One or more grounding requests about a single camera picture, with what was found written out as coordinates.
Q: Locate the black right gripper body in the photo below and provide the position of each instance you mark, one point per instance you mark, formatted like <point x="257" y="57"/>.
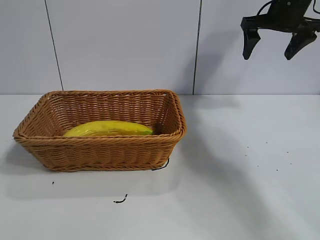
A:
<point x="285" y="17"/>

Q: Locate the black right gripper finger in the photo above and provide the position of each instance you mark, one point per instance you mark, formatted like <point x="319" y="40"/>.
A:
<point x="298" y="43"/>
<point x="250" y="42"/>

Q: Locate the yellow banana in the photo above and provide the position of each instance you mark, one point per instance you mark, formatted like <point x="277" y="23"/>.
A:
<point x="107" y="128"/>

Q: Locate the brown woven wicker basket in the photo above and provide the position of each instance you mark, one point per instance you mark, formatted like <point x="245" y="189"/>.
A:
<point x="100" y="152"/>

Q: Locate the small black curled thread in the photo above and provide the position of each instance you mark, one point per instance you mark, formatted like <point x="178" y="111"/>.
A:
<point x="122" y="200"/>

